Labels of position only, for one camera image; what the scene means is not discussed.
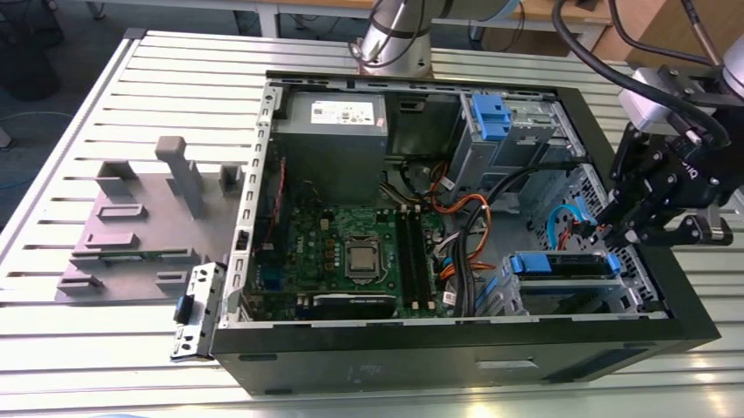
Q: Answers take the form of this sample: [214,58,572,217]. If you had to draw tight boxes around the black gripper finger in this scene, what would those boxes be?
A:
[605,151,735,248]
[590,123,659,239]

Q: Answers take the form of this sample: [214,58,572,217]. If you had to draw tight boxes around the power wire black connector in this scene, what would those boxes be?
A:
[566,219,612,239]

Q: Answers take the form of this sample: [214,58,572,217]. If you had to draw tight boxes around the hard disk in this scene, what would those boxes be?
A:
[476,251,622,315]

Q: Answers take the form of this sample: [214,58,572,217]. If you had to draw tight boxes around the metal disk bay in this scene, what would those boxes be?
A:
[498,250,668,317]

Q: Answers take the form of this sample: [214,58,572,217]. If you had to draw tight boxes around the grey metal drive cage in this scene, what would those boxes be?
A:
[450,89,586,206]

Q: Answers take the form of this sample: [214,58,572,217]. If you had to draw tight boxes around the wooden cabinet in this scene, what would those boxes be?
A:
[589,0,744,115]

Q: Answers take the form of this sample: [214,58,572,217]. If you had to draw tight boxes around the black RAM slot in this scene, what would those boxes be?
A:
[395,204,421,311]
[410,204,437,311]

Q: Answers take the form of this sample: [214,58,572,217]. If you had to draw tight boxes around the CPU socket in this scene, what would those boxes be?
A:
[341,233,390,285]

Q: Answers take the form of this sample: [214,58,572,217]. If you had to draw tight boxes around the silver CPU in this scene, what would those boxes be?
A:
[346,244,382,274]

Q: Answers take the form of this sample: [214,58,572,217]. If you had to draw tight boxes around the grey power supply unit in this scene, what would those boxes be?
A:
[270,91,390,208]

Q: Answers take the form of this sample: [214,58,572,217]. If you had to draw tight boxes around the black open PC case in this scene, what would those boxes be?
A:
[208,69,721,397]

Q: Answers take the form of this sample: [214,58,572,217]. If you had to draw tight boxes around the black graphics card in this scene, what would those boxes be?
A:
[295,293,397,321]

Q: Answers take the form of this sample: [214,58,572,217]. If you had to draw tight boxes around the green motherboard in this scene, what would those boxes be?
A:
[240,204,461,321]

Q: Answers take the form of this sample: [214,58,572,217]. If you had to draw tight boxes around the black case fan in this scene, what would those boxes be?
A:
[255,152,291,258]

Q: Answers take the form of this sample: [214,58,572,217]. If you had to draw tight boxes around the blue expansion slot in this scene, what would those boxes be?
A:
[259,263,285,292]

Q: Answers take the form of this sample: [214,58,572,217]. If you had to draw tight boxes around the grey parts rack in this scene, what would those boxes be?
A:
[51,135,248,304]

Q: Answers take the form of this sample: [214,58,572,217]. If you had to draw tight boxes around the green RAM stick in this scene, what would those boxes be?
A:
[98,250,164,264]

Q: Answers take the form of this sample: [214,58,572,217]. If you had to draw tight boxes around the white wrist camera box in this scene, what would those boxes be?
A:
[614,64,728,137]

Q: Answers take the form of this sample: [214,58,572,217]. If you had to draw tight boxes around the blue data wire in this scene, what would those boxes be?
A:
[544,196,600,253]

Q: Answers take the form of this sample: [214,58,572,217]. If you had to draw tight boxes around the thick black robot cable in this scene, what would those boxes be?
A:
[550,0,732,147]

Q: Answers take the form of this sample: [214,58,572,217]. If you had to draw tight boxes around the orange wire bundle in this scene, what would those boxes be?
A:
[433,193,498,280]

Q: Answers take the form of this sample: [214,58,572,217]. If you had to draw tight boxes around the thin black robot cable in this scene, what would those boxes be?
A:
[613,0,720,69]

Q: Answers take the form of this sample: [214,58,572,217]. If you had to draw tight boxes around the grey brown robot cable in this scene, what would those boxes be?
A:
[680,0,725,65]

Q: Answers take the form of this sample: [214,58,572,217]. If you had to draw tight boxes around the wooden desk white frame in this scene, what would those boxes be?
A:
[231,0,618,60]

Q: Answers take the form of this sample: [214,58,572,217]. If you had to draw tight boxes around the yellow black power wires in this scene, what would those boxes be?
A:
[377,180,434,209]

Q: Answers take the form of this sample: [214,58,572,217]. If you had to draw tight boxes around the thin multicoloured fan wire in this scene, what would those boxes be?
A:
[293,176,326,206]

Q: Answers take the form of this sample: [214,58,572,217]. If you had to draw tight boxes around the red black twisted wire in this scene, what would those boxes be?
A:
[264,156,290,252]

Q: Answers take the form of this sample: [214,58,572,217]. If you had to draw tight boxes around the metal card retainer bracket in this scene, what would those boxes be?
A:
[170,260,228,362]

